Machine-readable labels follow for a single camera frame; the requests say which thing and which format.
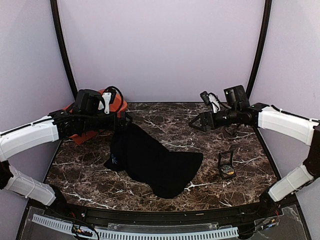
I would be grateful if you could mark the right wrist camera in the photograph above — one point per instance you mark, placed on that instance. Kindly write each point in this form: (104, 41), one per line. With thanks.
(212, 100)

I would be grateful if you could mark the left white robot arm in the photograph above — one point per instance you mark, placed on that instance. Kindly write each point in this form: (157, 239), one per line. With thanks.
(20, 139)

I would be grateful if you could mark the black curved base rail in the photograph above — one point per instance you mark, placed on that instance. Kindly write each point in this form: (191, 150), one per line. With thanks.
(285, 223)

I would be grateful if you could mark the orange plastic tub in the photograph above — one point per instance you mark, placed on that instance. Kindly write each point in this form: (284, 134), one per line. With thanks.
(81, 120)

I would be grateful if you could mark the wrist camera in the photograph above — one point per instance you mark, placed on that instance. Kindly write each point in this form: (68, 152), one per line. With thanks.
(113, 101)
(212, 100)

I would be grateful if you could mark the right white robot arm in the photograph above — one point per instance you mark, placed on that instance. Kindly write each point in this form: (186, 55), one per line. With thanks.
(273, 122)

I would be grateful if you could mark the white slotted cable duct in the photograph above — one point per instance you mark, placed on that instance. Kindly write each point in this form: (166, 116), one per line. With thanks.
(139, 232)

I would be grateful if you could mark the black frame post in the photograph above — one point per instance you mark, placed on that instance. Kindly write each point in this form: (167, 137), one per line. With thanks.
(260, 47)
(62, 47)

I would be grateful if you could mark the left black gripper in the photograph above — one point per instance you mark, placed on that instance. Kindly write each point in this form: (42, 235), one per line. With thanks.
(122, 125)

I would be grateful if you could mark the left black frame post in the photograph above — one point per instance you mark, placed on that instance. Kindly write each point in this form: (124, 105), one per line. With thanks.
(62, 47)

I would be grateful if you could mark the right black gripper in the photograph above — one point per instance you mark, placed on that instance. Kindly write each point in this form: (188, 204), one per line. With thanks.
(204, 120)

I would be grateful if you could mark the black t-shirt with blue logo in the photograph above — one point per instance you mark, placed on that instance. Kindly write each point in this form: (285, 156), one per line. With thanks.
(146, 160)

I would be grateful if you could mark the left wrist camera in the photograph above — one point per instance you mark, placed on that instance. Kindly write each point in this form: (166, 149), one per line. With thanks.
(113, 101)

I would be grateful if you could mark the right black frame post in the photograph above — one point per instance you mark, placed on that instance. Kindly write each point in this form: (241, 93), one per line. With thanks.
(260, 47)

